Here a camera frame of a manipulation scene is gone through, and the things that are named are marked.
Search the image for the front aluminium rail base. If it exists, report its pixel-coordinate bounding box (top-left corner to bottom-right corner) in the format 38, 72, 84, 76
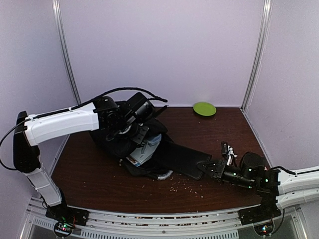
18, 197, 311, 239

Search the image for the black student bag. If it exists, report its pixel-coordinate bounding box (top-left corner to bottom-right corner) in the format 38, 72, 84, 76
89, 118, 173, 181

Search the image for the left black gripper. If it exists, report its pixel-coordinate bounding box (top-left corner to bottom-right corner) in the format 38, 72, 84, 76
117, 119, 150, 144

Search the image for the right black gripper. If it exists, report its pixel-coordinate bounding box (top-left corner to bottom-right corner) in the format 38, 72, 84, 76
198, 160, 255, 190

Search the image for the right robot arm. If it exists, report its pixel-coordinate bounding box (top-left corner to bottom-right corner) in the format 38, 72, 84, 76
197, 160, 319, 225

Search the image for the aluminium frame post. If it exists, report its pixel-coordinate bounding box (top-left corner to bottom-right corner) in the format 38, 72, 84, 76
51, 0, 84, 113
241, 0, 272, 113

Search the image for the green plate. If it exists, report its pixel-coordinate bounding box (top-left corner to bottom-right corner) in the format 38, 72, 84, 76
193, 102, 217, 117

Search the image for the right aluminium frame post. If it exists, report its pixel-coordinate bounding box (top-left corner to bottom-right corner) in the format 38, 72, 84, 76
241, 0, 272, 113

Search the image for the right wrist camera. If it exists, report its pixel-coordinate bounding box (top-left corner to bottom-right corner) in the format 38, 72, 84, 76
220, 141, 266, 180

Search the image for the dog picture book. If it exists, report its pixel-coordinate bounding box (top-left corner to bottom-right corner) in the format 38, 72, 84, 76
126, 155, 144, 167

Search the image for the light blue zipper case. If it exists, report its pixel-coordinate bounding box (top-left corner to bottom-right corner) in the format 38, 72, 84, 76
139, 134, 161, 164

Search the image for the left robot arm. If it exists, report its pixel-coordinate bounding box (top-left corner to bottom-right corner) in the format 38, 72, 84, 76
9, 88, 167, 222

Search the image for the left aluminium frame post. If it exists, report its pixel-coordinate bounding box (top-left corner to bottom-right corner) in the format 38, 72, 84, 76
51, 0, 84, 113

